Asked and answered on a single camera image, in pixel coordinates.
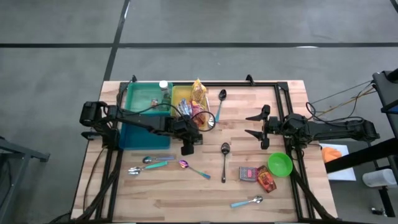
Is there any silver metal spoon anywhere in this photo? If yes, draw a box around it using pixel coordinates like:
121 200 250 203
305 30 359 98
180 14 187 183
205 95 216 129

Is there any black equipment stand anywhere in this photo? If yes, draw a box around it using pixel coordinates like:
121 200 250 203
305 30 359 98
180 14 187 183
325 68 398 218

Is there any grey metal table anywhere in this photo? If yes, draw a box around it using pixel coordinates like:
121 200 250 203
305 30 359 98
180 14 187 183
0 136 51 224

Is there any orange snack packet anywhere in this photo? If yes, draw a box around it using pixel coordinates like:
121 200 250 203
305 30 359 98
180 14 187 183
256 165 277 194

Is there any spoon with purple handle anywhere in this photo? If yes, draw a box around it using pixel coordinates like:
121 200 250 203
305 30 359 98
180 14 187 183
142 155 177 165

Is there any rainbow iridescent spoon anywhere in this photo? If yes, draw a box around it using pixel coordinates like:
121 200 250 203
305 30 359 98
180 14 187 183
178 159 211 180

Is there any green plastic bowl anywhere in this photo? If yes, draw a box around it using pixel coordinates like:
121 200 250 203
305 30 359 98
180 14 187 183
267 152 294 178

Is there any black table frame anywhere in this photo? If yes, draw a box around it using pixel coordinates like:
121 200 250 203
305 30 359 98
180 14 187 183
74 74 338 224

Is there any orange cloth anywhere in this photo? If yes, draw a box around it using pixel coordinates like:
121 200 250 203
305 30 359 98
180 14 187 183
322 146 343 164

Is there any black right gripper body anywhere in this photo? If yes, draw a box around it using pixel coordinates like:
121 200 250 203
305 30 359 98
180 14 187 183
261 105 284 150

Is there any black spoon blue handle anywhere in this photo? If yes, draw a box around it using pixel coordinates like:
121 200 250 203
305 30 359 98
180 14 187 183
214 89 228 123

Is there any white-lidded glass jar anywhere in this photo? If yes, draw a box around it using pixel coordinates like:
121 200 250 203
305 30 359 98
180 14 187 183
159 80 170 97

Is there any white paper sheet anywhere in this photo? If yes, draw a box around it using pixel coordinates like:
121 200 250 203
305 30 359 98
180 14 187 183
319 142 357 182

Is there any spoon with green handle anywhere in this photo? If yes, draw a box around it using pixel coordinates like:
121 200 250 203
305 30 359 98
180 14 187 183
127 161 169 177

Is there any white plastic container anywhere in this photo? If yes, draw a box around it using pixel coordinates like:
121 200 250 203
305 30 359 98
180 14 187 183
362 168 398 189

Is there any patterned red spice tin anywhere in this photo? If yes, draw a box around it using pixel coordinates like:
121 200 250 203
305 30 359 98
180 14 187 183
239 166 259 182

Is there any black metal spoon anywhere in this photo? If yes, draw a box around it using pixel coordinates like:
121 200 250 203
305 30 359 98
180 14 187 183
220 142 231 184

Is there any spoon with light-blue handle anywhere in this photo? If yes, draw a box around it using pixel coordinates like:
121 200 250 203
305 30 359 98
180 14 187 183
230 195 264 208

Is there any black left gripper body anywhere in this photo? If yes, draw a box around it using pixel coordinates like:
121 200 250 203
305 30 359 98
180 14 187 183
169 114 205 144

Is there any yellow plastic bin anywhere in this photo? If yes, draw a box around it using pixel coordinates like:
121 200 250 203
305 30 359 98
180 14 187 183
170 85 208 131

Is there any yellow snack packet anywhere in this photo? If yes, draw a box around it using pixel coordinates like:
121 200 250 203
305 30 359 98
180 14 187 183
190 78 208 105

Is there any red snack packet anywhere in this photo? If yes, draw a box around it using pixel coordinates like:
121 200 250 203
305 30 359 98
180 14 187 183
191 102 206 128

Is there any dark teal plastic bin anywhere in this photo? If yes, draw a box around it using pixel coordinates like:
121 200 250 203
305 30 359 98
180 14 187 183
119 112 172 151

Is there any green plastic bin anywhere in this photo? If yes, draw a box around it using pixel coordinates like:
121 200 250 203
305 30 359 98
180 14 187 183
124 82 174 116

